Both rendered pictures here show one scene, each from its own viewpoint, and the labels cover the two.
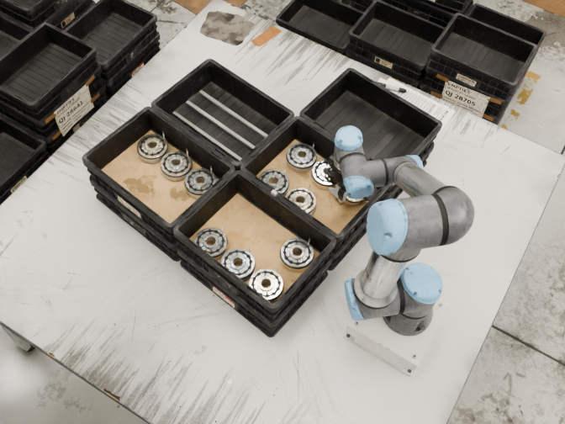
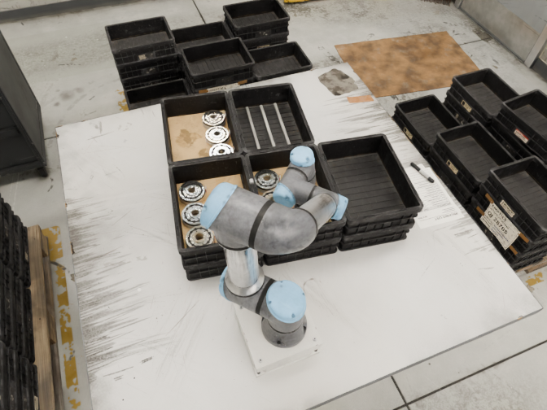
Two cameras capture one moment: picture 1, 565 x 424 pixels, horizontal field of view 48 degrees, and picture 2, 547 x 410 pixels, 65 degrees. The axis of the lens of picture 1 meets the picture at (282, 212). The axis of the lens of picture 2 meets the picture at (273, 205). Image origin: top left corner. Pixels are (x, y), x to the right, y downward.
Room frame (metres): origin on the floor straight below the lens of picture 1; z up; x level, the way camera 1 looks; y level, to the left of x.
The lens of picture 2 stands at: (0.37, -0.68, 2.18)
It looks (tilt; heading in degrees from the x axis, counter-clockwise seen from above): 54 degrees down; 39
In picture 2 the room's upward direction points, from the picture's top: 3 degrees clockwise
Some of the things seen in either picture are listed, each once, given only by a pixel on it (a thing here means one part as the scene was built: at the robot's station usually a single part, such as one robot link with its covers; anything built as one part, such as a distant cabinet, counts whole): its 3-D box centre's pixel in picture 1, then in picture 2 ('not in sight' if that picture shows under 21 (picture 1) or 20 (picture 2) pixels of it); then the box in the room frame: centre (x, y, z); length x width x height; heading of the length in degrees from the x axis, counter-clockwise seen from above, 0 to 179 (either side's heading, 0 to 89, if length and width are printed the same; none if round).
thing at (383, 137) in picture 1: (367, 130); (365, 184); (1.44, -0.27, 0.87); 0.40 x 0.30 x 0.11; 55
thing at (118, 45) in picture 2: not in sight; (146, 62); (1.72, 1.61, 0.37); 0.40 x 0.30 x 0.45; 153
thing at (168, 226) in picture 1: (159, 165); (199, 126); (1.18, 0.40, 0.92); 0.40 x 0.30 x 0.02; 55
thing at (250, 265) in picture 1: (237, 262); (195, 213); (0.89, 0.12, 0.86); 0.10 x 0.10 x 0.01
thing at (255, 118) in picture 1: (223, 121); (269, 125); (1.43, 0.23, 0.87); 0.40 x 0.30 x 0.11; 55
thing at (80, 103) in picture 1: (75, 108); (224, 95); (1.81, 0.94, 0.41); 0.31 x 0.02 x 0.16; 153
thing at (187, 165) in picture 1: (176, 163); (216, 134); (1.24, 0.36, 0.86); 0.10 x 0.10 x 0.01
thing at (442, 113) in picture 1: (407, 108); (424, 194); (1.70, -0.45, 0.70); 0.33 x 0.23 x 0.01; 63
